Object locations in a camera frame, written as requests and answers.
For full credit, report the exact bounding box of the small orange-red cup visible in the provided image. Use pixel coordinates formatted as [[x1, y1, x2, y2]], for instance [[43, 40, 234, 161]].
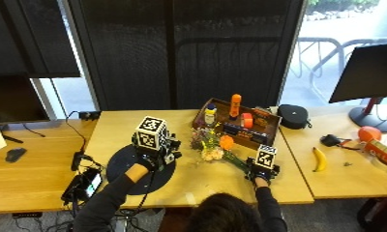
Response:
[[240, 112, 255, 130]]

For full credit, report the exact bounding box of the person's left hand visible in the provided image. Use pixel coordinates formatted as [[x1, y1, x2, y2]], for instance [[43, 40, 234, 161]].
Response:
[[131, 130, 183, 172]]

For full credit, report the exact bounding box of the black monitor with thin frame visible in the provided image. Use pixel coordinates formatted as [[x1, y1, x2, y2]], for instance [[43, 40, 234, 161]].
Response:
[[0, 74, 53, 126]]

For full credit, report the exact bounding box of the person's right hand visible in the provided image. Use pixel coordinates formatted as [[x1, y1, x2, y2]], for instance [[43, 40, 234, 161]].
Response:
[[244, 157, 282, 183]]

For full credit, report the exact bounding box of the brown wooden tray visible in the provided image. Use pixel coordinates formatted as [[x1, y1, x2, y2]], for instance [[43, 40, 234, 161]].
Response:
[[191, 97, 284, 151]]

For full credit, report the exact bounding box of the white marker cube, large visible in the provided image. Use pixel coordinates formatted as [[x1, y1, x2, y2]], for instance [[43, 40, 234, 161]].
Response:
[[135, 115, 170, 151]]

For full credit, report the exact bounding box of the white bottle with blue cap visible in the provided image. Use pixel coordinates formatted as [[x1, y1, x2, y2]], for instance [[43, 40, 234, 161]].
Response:
[[203, 102, 218, 128]]

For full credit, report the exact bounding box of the black power adapter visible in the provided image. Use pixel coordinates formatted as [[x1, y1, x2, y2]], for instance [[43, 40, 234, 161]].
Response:
[[78, 110, 102, 122]]

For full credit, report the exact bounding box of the black window blind, wide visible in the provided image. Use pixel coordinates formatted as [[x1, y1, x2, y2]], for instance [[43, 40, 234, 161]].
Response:
[[66, 0, 310, 111]]

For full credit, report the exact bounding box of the dark printed box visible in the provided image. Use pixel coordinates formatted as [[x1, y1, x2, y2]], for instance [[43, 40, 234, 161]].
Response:
[[222, 122, 270, 145]]

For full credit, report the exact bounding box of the black round mat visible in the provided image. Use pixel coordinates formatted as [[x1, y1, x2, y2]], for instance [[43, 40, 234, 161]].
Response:
[[106, 144, 178, 196]]

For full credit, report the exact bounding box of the orange ball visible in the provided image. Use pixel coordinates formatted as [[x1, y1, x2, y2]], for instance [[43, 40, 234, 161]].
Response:
[[358, 126, 383, 143]]

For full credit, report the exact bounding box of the red cylindrical can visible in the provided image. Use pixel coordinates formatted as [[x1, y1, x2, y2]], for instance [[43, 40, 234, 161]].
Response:
[[363, 138, 387, 171]]

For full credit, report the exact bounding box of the black zip case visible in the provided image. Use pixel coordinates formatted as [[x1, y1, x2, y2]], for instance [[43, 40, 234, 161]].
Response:
[[276, 103, 314, 131]]

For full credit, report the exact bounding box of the yellow banana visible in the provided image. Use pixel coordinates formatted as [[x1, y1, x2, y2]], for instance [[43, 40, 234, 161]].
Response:
[[311, 146, 330, 173]]

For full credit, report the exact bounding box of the colourful flower bouquet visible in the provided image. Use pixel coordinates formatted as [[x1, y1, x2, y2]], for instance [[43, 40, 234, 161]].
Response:
[[190, 127, 252, 171]]

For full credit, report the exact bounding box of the black phone with lit screen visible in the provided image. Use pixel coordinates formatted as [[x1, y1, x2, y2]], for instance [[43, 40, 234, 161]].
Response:
[[61, 167, 104, 204]]

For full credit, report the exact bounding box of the black cable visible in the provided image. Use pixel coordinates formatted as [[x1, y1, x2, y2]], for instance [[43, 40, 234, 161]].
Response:
[[65, 110, 89, 153]]

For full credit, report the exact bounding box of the black computer mouse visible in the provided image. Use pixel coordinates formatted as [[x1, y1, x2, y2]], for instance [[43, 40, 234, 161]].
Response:
[[5, 147, 29, 163]]

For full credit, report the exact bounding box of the tall orange bottle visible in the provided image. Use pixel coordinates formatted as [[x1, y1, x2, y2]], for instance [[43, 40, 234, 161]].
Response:
[[228, 93, 244, 121]]

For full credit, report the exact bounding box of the black monitor on red stand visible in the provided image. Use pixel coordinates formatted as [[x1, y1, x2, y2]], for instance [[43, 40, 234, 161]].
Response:
[[328, 43, 387, 133]]

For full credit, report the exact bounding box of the white marker cube, small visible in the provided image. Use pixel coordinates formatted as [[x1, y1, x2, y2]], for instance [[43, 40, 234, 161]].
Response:
[[254, 144, 279, 170]]

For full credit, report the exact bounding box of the small black pouch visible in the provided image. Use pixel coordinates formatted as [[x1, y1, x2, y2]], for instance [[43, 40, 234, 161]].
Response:
[[320, 133, 343, 148]]

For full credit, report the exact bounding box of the small orange packet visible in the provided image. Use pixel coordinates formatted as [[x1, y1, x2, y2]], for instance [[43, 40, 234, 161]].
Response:
[[251, 107, 272, 129]]

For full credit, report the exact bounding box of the black window blind, narrow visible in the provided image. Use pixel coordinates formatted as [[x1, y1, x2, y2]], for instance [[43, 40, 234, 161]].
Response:
[[0, 0, 82, 79]]

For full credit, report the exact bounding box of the metal bicycle rack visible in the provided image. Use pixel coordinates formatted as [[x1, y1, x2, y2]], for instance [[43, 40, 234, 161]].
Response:
[[292, 36, 387, 98]]

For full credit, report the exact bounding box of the black pen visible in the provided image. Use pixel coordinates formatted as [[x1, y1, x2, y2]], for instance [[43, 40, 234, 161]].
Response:
[[0, 133, 25, 145]]

